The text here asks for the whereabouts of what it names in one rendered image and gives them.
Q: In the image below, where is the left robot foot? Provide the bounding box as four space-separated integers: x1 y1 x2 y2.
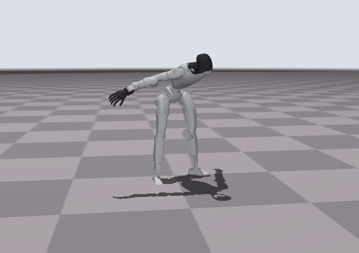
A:
188 168 210 176

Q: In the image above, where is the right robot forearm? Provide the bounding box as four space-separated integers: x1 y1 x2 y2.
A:
126 77 157 92

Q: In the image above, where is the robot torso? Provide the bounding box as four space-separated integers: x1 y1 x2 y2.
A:
164 62 206 103

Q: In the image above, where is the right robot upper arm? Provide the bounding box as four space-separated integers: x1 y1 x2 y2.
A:
150 68 185 88

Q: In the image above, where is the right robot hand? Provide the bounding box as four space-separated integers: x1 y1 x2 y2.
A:
109 88 134 106

